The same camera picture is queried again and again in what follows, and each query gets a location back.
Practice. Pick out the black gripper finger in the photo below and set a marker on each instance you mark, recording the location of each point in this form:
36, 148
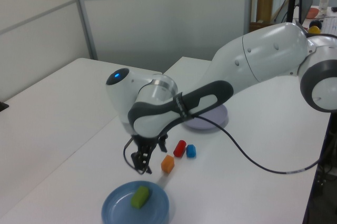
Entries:
162, 143
142, 164

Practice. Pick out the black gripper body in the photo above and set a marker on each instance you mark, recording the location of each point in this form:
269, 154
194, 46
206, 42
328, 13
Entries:
144, 143

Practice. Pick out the red cylinder block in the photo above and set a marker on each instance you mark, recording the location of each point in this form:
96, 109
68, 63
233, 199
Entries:
179, 148

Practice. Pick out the orange rectangular block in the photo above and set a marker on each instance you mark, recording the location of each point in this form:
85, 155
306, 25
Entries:
167, 164

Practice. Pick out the blue block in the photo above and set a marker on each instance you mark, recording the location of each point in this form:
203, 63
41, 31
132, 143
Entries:
191, 151

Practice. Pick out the green rectangular block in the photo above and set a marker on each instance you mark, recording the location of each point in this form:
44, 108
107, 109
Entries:
140, 197

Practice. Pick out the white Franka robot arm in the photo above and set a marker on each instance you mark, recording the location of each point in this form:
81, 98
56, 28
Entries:
263, 50

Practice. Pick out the blue plate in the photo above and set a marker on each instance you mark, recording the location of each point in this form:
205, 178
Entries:
118, 208

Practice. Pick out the lilac plate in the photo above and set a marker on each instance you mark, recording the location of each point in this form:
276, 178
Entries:
210, 121

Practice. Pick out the white office partition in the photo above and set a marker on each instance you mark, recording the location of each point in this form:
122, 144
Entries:
34, 23
163, 18

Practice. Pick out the brown wooden cabinet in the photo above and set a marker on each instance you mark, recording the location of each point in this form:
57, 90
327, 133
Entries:
265, 1

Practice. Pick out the yellow ball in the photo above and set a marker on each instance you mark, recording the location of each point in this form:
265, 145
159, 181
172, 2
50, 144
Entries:
314, 30

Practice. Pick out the black monitor stand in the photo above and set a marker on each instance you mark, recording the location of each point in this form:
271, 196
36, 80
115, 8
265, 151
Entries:
291, 2

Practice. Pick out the black ball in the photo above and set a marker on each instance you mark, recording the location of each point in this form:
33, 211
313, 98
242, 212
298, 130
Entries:
316, 23

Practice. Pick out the orange bowl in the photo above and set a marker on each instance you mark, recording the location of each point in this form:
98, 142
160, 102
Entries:
312, 13

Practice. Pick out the printed paper sheet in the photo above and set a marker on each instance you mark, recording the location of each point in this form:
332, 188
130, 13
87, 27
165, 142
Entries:
330, 25

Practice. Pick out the clear plastic bottle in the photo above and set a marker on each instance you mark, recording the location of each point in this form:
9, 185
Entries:
323, 2

